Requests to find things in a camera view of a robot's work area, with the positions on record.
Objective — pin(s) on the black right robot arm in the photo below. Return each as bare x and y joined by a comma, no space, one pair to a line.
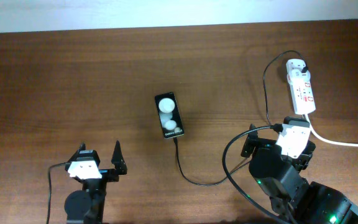
276,165

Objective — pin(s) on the black Galaxy flip phone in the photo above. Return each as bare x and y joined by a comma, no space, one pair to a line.
169,115

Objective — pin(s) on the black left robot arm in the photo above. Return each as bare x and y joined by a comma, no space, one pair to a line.
87,205

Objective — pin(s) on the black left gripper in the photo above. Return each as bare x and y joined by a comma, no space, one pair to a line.
112,175

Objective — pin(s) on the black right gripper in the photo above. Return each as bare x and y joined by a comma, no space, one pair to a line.
252,140

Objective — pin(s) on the white power strip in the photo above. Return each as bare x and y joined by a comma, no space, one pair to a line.
301,92

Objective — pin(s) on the white charger adapter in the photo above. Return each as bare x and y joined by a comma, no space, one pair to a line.
297,69

